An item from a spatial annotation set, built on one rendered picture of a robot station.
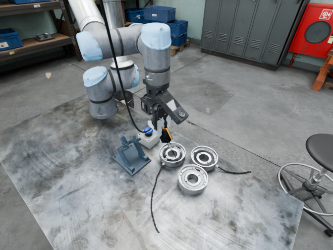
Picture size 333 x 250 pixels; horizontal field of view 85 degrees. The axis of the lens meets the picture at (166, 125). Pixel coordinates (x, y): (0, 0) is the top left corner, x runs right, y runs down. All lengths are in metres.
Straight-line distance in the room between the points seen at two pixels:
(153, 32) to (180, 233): 0.55
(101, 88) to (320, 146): 1.25
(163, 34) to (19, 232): 1.63
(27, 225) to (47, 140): 0.92
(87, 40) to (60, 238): 0.56
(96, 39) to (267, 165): 1.77
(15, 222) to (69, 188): 1.12
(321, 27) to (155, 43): 3.60
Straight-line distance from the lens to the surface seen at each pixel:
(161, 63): 0.51
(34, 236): 1.72
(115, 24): 0.90
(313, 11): 3.94
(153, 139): 0.78
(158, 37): 0.49
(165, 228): 0.63
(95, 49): 0.55
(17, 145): 1.04
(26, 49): 3.85
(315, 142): 1.39
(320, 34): 3.98
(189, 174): 0.69
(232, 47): 4.03
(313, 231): 1.79
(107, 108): 0.98
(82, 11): 0.65
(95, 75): 0.92
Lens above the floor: 1.39
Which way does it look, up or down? 40 degrees down
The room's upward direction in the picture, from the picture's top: straight up
